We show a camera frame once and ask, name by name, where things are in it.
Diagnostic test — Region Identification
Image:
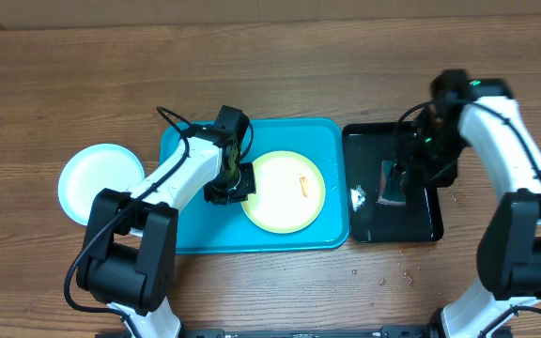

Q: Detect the sponge with green pad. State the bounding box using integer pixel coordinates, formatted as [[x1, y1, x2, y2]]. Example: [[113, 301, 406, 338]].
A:
[[378, 160, 406, 207]]

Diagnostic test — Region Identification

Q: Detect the yellow plate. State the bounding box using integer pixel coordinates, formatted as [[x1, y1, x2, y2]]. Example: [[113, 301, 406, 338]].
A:
[[241, 150, 326, 235]]

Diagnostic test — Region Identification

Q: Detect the light blue plate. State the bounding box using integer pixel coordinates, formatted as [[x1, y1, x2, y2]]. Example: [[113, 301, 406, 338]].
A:
[[57, 144, 145, 226]]

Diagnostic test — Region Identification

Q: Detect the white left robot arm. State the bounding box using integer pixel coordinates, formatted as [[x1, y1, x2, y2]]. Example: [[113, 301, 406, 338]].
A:
[[64, 126, 255, 337]]

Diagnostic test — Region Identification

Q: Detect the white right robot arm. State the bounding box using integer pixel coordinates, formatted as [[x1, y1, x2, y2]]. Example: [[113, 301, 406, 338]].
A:
[[394, 94, 541, 337]]

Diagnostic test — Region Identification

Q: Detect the teal plastic tray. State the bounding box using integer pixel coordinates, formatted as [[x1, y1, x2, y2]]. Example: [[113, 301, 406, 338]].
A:
[[177, 117, 349, 254]]

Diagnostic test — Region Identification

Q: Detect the black tray with water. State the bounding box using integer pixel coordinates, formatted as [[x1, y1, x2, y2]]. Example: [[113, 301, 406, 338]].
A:
[[342, 122, 443, 243]]

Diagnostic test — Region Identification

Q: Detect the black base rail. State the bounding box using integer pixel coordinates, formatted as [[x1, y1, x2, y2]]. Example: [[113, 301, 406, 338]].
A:
[[179, 325, 441, 338]]

